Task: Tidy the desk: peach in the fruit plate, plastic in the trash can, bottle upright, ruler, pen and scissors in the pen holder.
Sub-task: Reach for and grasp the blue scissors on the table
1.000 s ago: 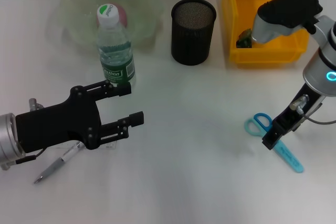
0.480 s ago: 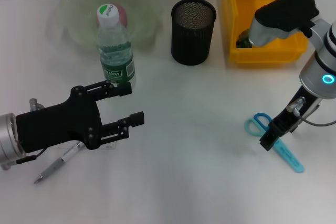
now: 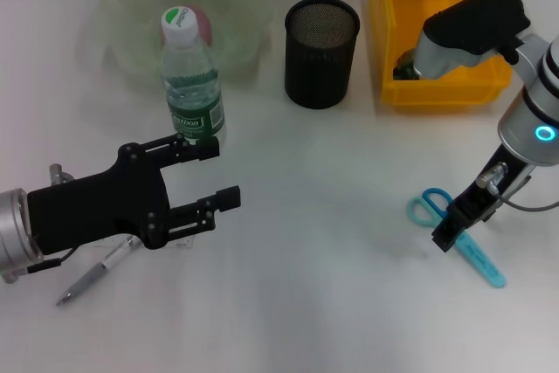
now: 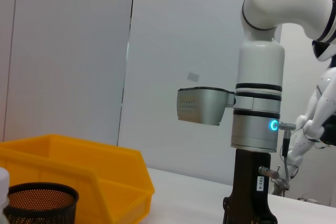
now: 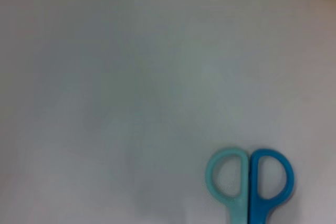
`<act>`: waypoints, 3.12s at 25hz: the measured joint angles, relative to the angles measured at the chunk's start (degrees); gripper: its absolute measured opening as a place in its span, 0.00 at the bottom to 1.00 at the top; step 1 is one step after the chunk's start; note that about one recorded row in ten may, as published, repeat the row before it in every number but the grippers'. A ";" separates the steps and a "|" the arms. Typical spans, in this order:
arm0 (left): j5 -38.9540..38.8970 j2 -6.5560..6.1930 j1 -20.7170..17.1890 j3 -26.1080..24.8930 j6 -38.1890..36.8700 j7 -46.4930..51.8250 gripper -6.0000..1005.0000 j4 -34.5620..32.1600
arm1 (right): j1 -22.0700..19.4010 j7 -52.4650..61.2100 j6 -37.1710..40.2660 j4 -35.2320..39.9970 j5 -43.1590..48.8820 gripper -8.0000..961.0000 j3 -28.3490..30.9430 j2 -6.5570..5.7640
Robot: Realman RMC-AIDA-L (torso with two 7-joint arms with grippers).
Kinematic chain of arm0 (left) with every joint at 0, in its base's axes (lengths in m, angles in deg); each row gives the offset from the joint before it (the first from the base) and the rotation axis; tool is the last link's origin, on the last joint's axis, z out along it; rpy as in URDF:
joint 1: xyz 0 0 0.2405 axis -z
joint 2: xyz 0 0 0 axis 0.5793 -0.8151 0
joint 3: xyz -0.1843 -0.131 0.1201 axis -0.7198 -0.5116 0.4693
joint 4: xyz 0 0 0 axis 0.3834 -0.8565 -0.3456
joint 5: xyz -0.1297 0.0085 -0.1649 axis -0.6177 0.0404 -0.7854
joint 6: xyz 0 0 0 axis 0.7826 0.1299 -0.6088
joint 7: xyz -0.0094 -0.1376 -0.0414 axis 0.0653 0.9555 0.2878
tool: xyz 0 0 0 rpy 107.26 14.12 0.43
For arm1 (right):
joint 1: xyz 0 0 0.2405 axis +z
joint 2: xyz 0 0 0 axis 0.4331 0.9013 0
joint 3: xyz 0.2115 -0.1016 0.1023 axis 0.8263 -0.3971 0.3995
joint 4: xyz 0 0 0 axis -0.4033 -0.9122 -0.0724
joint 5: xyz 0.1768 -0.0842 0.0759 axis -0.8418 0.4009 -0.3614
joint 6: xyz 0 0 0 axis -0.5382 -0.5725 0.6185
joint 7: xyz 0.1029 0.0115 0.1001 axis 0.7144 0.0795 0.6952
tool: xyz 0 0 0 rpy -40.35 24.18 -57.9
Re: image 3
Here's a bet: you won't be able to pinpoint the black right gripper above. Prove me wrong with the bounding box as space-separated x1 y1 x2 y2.
431 145 536 253

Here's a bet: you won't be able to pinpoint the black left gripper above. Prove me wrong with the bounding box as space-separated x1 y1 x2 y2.
26 133 242 256

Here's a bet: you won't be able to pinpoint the light blue scissors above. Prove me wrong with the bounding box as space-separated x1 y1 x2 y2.
406 188 507 290

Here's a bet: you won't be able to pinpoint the clear green-label water bottle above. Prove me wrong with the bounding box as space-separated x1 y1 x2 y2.
157 5 228 150

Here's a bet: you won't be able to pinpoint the pink peach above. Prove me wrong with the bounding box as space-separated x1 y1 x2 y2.
160 8 214 47

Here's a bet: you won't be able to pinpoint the green plastic wrapper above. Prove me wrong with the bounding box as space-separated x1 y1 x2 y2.
392 49 421 82

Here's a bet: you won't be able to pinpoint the translucent green fruit bowl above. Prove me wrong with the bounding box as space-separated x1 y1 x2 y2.
78 0 273 100

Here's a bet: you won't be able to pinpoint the silver white pen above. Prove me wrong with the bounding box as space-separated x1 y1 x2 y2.
55 235 143 308

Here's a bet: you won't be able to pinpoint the black mesh pen holder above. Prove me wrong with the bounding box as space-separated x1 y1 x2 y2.
283 0 362 110

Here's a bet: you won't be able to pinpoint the yellow plastic bin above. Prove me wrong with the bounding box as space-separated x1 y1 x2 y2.
368 0 523 114

